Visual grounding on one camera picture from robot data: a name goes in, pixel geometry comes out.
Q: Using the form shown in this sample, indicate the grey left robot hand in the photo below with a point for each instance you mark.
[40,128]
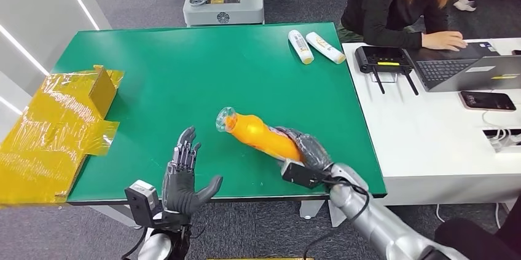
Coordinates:
[179,193]

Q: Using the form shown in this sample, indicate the person's hand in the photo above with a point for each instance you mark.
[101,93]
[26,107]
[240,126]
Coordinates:
[444,41]

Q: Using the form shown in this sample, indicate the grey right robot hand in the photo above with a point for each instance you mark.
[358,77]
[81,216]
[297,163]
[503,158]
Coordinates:
[311,150]

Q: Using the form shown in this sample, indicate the orange bottle with clear cap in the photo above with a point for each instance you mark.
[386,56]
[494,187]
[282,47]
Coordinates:
[258,136]

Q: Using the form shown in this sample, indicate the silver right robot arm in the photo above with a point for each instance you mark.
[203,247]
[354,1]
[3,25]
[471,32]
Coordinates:
[382,225]

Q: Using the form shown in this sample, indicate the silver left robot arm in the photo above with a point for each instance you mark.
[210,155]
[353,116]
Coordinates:
[162,242]

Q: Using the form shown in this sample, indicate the white bottle with orange print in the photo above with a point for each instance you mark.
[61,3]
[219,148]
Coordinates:
[325,47]

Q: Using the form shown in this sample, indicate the white bottle with barcode label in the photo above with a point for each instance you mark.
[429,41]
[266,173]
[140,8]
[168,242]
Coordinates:
[301,46]

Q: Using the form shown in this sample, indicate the grey laptop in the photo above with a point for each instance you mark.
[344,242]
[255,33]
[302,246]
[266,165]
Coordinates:
[443,70]

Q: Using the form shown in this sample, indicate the black router with antennas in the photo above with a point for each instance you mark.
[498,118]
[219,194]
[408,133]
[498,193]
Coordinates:
[380,58]

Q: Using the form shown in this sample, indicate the black smartphone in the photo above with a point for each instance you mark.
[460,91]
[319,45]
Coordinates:
[487,101]

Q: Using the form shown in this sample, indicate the white power strip with plugs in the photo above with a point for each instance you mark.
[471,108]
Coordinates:
[504,139]

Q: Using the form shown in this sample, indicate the yellow taped cardboard box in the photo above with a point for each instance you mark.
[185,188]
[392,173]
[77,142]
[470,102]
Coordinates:
[53,128]

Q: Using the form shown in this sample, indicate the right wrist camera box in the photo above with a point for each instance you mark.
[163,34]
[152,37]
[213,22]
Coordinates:
[301,173]

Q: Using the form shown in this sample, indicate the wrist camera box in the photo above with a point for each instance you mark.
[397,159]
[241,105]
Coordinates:
[301,173]
[140,203]

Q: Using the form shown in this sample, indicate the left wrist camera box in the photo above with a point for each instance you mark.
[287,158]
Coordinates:
[140,203]

